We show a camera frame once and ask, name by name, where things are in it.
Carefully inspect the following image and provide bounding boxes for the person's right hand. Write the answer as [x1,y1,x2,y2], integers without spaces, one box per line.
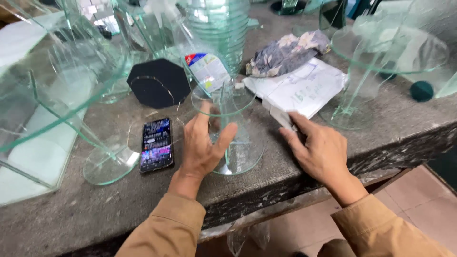
[279,112,349,186]

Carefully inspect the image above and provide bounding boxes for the person's left hand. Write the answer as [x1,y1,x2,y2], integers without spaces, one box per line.
[177,101,238,179]

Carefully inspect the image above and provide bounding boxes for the small clear glass stand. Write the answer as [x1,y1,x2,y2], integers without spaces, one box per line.
[191,81,265,176]

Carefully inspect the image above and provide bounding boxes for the black smartphone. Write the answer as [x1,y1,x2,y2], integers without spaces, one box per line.
[139,117,175,174]

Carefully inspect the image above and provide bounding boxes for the wide clear glass stand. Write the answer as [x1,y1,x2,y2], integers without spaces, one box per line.
[319,24,450,131]

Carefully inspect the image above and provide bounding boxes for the small white folded paper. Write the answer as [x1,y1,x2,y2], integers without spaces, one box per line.
[262,99,298,131]

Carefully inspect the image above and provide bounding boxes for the white paper sheets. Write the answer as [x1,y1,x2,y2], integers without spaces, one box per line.
[242,57,348,120]

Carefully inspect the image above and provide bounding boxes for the black octagonal pad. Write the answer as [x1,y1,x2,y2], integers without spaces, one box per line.
[126,58,192,109]

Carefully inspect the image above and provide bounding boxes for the clear spray bottle white label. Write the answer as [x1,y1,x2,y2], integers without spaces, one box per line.
[171,0,233,94]

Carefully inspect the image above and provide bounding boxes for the large clear glass stand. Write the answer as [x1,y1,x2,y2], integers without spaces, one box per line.
[0,34,141,186]

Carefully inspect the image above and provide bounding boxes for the person's leg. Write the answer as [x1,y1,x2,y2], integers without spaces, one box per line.
[316,238,355,257]

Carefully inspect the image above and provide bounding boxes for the clear plastic bag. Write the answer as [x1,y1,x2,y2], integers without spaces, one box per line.
[226,221,271,257]

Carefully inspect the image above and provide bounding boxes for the dark green round pad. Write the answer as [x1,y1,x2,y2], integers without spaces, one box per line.
[409,81,435,103]
[378,61,397,81]

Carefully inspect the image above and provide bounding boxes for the floral grey cloth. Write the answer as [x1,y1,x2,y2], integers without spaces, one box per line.
[245,30,331,78]

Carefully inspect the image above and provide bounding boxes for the stack of glass discs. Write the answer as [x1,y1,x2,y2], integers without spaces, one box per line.
[185,0,251,76]

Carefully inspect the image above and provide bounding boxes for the black round base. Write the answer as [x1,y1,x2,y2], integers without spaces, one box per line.
[270,0,308,16]

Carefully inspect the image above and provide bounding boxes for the clear glass tank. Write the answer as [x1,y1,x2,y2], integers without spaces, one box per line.
[0,10,88,208]

